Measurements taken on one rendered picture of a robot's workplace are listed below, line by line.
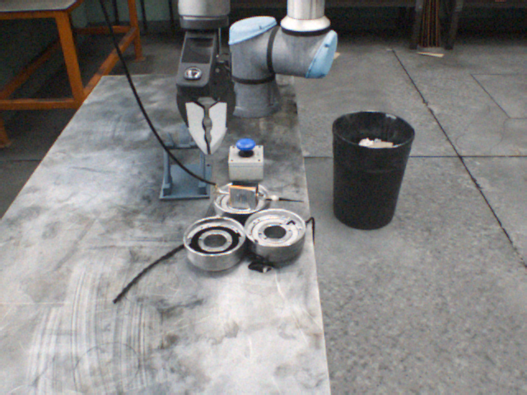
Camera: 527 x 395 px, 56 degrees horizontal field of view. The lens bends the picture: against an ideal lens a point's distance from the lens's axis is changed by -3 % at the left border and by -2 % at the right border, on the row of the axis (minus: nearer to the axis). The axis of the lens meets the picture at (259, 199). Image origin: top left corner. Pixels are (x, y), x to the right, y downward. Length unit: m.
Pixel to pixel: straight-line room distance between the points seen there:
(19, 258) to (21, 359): 0.23
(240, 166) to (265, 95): 0.32
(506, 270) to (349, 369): 0.82
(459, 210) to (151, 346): 1.93
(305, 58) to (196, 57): 0.53
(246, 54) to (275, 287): 0.65
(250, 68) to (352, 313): 0.99
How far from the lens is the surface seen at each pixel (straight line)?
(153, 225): 0.97
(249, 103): 1.32
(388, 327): 1.86
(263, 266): 0.85
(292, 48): 1.23
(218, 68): 0.77
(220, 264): 0.83
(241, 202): 0.93
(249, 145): 1.05
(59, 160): 1.24
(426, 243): 2.24
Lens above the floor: 1.38
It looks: 35 degrees down
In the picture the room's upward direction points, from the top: 1 degrees counter-clockwise
